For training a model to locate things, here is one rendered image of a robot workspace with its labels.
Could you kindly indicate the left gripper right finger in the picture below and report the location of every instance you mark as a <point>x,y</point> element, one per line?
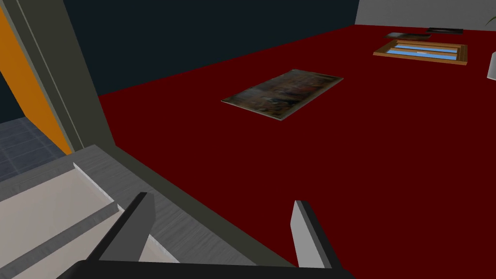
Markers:
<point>306,240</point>

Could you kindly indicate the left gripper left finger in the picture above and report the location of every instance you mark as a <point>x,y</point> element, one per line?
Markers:
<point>128,232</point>

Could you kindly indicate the wooden framed window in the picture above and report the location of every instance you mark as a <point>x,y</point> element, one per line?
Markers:
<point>422,52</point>

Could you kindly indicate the dark brown wall painting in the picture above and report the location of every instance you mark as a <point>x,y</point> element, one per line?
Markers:
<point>283,94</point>

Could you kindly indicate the dark framed wall picture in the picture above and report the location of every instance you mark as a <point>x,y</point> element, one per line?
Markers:
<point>407,36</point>

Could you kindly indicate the black framed wall picture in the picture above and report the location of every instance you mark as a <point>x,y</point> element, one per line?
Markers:
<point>445,30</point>

